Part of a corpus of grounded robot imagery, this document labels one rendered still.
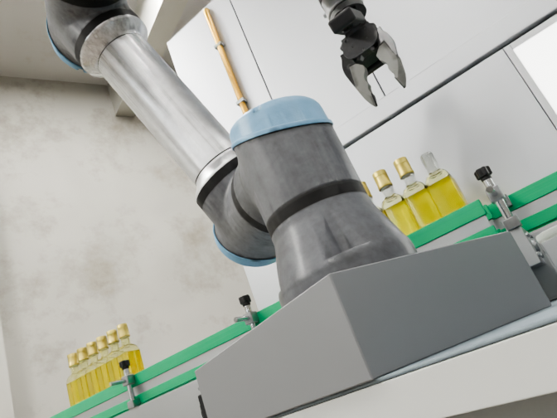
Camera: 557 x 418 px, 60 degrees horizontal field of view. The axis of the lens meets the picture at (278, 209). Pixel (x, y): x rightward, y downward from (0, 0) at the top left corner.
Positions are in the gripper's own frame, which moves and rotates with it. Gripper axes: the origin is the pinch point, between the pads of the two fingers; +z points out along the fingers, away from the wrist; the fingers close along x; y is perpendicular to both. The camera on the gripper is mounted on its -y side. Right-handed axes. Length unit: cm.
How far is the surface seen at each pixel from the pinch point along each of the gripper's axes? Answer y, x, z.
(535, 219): 25.8, -9.2, 28.0
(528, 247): 14.5, -6.4, 33.4
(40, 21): 128, 243, -307
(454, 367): -47, -3, 44
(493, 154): 42.0, -8.2, 8.1
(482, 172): 13.8, -6.1, 17.9
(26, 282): 127, 320, -103
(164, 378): 17, 88, 26
